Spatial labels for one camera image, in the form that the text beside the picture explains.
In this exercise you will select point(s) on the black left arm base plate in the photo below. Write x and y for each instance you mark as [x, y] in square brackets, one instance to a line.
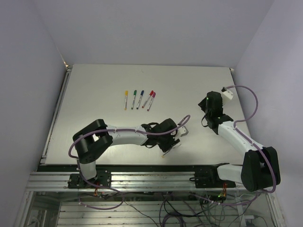
[101, 179]

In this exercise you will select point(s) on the green ended white pen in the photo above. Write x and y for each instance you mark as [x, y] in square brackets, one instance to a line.
[133, 102]

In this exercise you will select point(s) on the aluminium extrusion frame rail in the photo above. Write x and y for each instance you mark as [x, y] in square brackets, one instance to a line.
[124, 182]

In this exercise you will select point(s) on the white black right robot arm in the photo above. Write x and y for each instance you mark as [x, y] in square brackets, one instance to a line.
[260, 168]

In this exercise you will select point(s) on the red ended white pen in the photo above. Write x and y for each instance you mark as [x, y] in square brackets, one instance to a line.
[146, 101]

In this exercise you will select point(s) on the yellow ended white pen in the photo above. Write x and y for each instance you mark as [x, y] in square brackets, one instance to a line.
[125, 102]

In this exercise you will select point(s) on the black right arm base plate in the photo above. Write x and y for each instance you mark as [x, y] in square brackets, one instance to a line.
[210, 180]

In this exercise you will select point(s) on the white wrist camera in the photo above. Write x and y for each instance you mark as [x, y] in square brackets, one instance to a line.
[227, 95]
[183, 131]

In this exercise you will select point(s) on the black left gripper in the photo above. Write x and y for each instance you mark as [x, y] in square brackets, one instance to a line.
[173, 142]

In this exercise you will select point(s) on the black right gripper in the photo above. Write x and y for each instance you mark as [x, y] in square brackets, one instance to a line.
[202, 104]

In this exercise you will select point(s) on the orange ended white pen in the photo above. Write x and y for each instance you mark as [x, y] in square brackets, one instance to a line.
[173, 148]

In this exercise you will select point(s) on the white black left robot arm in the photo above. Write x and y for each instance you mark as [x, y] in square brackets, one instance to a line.
[89, 149]

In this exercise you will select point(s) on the blue ended white pen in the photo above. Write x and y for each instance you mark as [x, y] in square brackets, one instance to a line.
[139, 102]

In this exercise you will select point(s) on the purple ended white pen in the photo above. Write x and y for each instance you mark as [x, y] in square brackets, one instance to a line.
[150, 104]

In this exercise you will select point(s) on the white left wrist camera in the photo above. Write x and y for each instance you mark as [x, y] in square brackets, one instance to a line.
[183, 131]

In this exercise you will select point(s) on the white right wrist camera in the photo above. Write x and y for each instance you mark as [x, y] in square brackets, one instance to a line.
[227, 95]

